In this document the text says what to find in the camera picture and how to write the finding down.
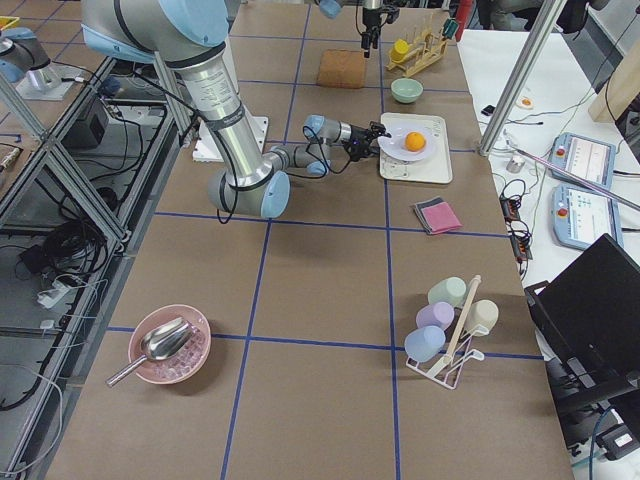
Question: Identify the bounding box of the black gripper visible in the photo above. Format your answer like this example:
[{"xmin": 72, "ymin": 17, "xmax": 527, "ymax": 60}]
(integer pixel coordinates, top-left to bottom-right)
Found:
[
  {"xmin": 361, "ymin": 6, "xmax": 400, "ymax": 58},
  {"xmin": 341, "ymin": 121, "xmax": 391, "ymax": 162}
]

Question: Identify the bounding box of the white round plate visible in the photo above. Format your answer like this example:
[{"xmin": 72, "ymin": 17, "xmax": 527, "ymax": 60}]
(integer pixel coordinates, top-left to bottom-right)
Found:
[{"xmin": 378, "ymin": 122, "xmax": 438, "ymax": 163}]

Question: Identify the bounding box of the orange fruit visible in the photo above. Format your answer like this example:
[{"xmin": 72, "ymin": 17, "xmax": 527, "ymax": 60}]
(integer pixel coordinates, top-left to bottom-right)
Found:
[{"xmin": 404, "ymin": 131, "xmax": 427, "ymax": 152}]

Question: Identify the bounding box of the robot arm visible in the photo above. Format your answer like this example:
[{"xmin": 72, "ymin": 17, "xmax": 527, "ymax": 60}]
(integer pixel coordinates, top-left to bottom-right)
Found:
[
  {"xmin": 81, "ymin": 1, "xmax": 387, "ymax": 218},
  {"xmin": 315, "ymin": 0, "xmax": 400, "ymax": 59}
]

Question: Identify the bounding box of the cream bear tray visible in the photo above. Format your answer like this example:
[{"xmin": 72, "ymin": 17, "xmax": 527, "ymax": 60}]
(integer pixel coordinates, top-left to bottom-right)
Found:
[{"xmin": 379, "ymin": 112, "xmax": 453, "ymax": 184}]

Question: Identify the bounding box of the yellow cup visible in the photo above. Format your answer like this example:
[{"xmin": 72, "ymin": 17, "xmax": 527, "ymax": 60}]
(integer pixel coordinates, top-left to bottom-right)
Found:
[{"xmin": 389, "ymin": 38, "xmax": 410, "ymax": 63}]

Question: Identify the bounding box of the wooden cutting board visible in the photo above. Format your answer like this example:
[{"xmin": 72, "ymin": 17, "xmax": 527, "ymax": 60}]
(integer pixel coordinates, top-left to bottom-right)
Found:
[{"xmin": 316, "ymin": 49, "xmax": 366, "ymax": 89}]

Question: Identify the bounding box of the green bowl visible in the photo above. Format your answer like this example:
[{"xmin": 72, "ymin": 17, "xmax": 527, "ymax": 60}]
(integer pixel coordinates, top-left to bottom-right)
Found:
[{"xmin": 390, "ymin": 78, "xmax": 424, "ymax": 104}]

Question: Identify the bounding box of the wooden dish rack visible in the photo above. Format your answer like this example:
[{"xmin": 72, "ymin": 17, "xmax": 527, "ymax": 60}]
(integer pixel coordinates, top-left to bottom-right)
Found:
[{"xmin": 385, "ymin": 13, "xmax": 449, "ymax": 78}]

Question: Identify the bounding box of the red cylinder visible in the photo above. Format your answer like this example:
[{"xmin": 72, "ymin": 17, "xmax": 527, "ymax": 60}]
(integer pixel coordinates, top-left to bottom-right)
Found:
[{"xmin": 456, "ymin": 0, "xmax": 475, "ymax": 37}]

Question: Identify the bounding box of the pink and grey cloth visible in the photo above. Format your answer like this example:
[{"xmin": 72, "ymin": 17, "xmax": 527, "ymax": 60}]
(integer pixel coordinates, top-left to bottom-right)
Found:
[{"xmin": 413, "ymin": 197, "xmax": 462, "ymax": 235}]

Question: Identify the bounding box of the small black device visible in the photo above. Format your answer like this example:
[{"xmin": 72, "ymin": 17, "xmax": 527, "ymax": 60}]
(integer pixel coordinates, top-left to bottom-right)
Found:
[{"xmin": 481, "ymin": 105, "xmax": 495, "ymax": 117}]

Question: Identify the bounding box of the fried egg toy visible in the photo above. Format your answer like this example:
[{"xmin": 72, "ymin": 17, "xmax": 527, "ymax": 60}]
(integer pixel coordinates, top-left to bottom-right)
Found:
[{"xmin": 516, "ymin": 97, "xmax": 533, "ymax": 110}]

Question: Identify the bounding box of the green pastel cup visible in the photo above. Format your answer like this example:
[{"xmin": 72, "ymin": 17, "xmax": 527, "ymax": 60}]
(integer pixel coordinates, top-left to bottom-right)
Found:
[{"xmin": 427, "ymin": 276, "xmax": 467, "ymax": 307}]

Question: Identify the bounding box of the purple pastel cup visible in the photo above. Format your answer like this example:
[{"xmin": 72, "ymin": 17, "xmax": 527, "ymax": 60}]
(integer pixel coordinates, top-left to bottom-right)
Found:
[{"xmin": 416, "ymin": 301, "xmax": 455, "ymax": 330}]

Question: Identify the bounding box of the beige pastel cup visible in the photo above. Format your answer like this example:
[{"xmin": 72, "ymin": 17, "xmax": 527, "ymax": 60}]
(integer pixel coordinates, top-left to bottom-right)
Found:
[{"xmin": 465, "ymin": 299, "xmax": 499, "ymax": 336}]

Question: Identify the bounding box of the upper teach pendant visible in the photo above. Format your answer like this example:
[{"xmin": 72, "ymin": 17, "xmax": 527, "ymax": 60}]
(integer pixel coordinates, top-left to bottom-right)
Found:
[{"xmin": 548, "ymin": 133, "xmax": 616, "ymax": 189}]

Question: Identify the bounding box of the teach pendant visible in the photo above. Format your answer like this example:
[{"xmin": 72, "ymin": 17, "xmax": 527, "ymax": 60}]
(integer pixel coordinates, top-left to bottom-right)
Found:
[
  {"xmin": 551, "ymin": 183, "xmax": 624, "ymax": 250},
  {"xmin": 548, "ymin": 133, "xmax": 616, "ymax": 189}
]

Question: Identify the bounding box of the blue pastel cup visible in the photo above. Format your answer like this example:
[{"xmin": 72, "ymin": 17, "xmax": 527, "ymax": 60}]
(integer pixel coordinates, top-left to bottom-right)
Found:
[{"xmin": 404, "ymin": 325, "xmax": 446, "ymax": 363}]

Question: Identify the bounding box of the lower teach pendant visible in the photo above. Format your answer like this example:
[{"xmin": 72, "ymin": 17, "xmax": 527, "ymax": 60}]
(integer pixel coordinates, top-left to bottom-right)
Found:
[{"xmin": 551, "ymin": 183, "xmax": 624, "ymax": 250}]

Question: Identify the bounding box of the white cup rack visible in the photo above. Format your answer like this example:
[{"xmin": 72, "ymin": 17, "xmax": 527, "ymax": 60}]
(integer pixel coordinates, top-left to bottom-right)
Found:
[{"xmin": 405, "ymin": 275, "xmax": 485, "ymax": 390}]

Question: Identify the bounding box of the black laptop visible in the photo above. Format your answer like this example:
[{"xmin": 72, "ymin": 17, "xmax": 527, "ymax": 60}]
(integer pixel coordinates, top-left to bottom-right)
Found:
[{"xmin": 525, "ymin": 234, "xmax": 639, "ymax": 375}]

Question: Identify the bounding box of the metal scoop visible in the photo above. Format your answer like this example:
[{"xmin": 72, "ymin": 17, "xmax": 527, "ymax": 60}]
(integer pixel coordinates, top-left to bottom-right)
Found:
[{"xmin": 105, "ymin": 317, "xmax": 193, "ymax": 387}]

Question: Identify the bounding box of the pink bowl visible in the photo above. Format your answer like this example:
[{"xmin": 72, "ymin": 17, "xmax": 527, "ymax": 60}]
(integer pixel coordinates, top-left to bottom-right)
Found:
[{"xmin": 128, "ymin": 304, "xmax": 212, "ymax": 385}]

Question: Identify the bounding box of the aluminium frame post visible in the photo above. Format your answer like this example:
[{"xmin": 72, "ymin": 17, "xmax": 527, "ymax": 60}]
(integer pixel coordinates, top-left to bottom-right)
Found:
[{"xmin": 478, "ymin": 0, "xmax": 567, "ymax": 157}]

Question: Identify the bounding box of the grey robot base mount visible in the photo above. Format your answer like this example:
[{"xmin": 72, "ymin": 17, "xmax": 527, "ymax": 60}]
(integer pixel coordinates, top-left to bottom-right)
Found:
[{"xmin": 1, "ymin": 27, "xmax": 84, "ymax": 101}]

